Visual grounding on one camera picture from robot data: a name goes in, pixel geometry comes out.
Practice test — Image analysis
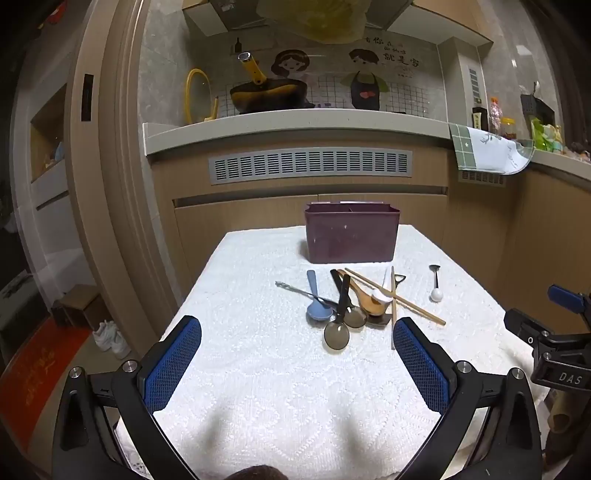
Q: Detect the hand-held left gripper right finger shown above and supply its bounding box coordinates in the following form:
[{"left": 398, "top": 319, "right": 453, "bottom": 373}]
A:
[{"left": 392, "top": 316, "right": 543, "bottom": 480}]

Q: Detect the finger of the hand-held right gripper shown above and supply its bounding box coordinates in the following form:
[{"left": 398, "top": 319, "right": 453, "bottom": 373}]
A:
[
  {"left": 547, "top": 284, "right": 591, "bottom": 324},
  {"left": 503, "top": 308, "right": 555, "bottom": 354}
]

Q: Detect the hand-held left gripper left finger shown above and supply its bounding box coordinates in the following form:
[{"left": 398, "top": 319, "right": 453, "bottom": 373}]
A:
[{"left": 52, "top": 315, "right": 204, "bottom": 480}]

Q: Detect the black spatula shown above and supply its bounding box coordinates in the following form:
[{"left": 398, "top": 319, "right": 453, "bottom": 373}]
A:
[{"left": 366, "top": 272, "right": 407, "bottom": 326}]

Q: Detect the black-handled white ball spoon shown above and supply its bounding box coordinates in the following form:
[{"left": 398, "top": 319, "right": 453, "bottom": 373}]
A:
[{"left": 428, "top": 264, "right": 445, "bottom": 303}]

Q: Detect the small black-handled spoon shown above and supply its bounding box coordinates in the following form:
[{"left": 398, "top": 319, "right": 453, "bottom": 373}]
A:
[{"left": 329, "top": 269, "right": 368, "bottom": 329}]

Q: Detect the wooden spoon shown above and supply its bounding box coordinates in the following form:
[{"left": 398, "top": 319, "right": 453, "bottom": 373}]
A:
[{"left": 336, "top": 269, "right": 387, "bottom": 317}]

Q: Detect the blue plastic spoon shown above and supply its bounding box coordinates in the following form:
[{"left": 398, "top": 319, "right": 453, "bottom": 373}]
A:
[{"left": 306, "top": 270, "right": 334, "bottom": 322}]

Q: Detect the thin metal utensil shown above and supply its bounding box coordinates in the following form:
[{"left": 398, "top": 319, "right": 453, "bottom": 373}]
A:
[{"left": 275, "top": 281, "right": 341, "bottom": 308}]

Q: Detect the maroon plastic utensil holder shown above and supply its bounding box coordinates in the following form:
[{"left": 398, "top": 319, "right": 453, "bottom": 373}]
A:
[{"left": 304, "top": 201, "right": 400, "bottom": 264}]

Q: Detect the white sneaker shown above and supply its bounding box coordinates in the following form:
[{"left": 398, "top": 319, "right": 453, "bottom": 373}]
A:
[
  {"left": 108, "top": 329, "right": 133, "bottom": 360},
  {"left": 92, "top": 320, "right": 119, "bottom": 348}
]

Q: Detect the white textured table cloth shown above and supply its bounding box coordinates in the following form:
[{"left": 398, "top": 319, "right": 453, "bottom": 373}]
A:
[{"left": 113, "top": 224, "right": 550, "bottom": 480}]

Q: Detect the red door mat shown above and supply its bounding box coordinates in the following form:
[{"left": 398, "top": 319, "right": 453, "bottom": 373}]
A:
[{"left": 0, "top": 318, "right": 93, "bottom": 445}]

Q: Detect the small grey vent grille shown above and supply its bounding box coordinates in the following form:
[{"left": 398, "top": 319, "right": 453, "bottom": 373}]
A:
[{"left": 458, "top": 169, "right": 507, "bottom": 187}]

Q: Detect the green and white dish towel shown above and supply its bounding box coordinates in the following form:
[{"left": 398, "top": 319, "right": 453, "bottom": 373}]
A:
[{"left": 449, "top": 122, "right": 536, "bottom": 176}]

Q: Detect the wooden base cabinet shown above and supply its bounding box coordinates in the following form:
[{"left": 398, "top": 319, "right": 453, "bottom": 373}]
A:
[{"left": 147, "top": 147, "right": 591, "bottom": 333}]

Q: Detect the black storage rack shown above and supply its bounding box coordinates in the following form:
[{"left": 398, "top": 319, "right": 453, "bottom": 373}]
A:
[{"left": 520, "top": 82, "right": 555, "bottom": 126}]

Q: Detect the large grey vent grille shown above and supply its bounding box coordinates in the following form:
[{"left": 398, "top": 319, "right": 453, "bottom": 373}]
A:
[{"left": 208, "top": 148, "right": 413, "bottom": 186}]

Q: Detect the grey stone countertop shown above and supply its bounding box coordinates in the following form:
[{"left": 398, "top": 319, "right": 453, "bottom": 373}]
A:
[{"left": 142, "top": 108, "right": 591, "bottom": 182}]

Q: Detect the yellow-rimmed pan lid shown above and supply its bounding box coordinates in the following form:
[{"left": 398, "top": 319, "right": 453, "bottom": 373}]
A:
[{"left": 185, "top": 68, "right": 221, "bottom": 126}]

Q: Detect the black door latch plate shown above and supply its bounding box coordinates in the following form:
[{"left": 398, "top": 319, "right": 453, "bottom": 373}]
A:
[{"left": 82, "top": 73, "right": 95, "bottom": 122}]

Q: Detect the white range hood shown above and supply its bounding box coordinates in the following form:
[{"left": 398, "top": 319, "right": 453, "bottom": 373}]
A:
[{"left": 182, "top": 0, "right": 280, "bottom": 49}]

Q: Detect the yellow plastic bag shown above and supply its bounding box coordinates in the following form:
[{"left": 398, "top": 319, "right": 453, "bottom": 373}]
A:
[{"left": 256, "top": 0, "right": 366, "bottom": 45}]

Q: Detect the black wok with yellow handle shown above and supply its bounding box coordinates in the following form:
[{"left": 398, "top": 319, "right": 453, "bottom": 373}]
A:
[{"left": 229, "top": 52, "right": 317, "bottom": 114}]

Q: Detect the cartoon wall sticker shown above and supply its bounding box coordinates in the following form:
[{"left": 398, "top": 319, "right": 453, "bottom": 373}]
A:
[{"left": 222, "top": 34, "right": 445, "bottom": 114}]

